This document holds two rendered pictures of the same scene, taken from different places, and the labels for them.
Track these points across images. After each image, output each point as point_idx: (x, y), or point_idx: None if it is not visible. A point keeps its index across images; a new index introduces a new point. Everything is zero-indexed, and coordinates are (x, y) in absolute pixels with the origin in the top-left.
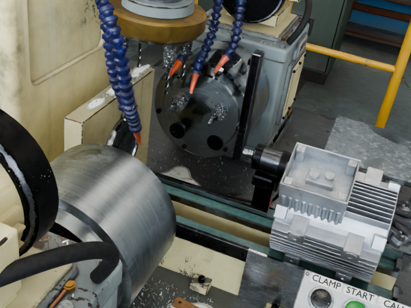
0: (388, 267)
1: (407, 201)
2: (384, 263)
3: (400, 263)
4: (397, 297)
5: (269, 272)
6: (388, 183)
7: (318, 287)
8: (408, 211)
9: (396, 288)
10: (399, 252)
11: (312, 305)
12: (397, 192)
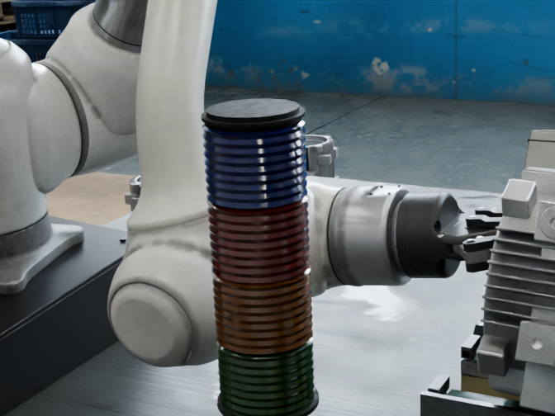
0: (463, 391)
1: (467, 239)
2: (470, 398)
3: (436, 380)
4: (470, 335)
5: None
6: (536, 185)
7: None
8: (479, 219)
9: (467, 345)
10: (430, 392)
11: None
12: (524, 172)
